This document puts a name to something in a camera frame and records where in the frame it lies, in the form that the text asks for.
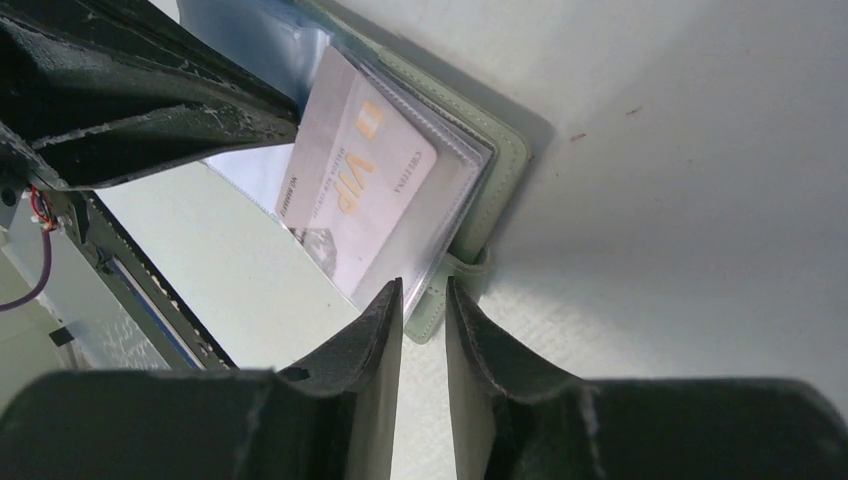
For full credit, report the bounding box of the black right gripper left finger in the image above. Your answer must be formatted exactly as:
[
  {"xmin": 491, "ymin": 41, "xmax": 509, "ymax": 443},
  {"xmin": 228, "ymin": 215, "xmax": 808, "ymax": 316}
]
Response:
[{"xmin": 1, "ymin": 279, "xmax": 403, "ymax": 479}]

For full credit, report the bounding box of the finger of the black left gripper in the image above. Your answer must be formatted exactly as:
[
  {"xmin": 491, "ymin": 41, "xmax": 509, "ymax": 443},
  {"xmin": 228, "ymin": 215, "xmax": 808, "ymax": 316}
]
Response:
[
  {"xmin": 1, "ymin": 31, "xmax": 298, "ymax": 191},
  {"xmin": 1, "ymin": 1, "xmax": 299, "ymax": 123}
]

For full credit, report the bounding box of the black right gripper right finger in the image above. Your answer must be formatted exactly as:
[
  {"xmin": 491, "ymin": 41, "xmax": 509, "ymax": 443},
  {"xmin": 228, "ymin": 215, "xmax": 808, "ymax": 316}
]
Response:
[{"xmin": 445, "ymin": 278, "xmax": 847, "ymax": 479}]

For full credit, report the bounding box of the white printed credit card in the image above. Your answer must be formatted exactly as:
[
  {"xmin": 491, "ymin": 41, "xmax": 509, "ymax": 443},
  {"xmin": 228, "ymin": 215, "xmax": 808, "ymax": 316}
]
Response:
[{"xmin": 275, "ymin": 47, "xmax": 437, "ymax": 296}]

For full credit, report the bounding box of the green leather card holder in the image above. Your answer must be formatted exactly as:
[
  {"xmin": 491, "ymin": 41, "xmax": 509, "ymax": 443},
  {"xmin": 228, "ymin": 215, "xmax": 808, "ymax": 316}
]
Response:
[{"xmin": 178, "ymin": 1, "xmax": 532, "ymax": 344}]

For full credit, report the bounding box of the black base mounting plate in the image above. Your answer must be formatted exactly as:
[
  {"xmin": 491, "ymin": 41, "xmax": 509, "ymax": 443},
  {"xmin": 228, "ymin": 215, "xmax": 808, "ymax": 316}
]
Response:
[{"xmin": 55, "ymin": 191, "xmax": 236, "ymax": 370}]

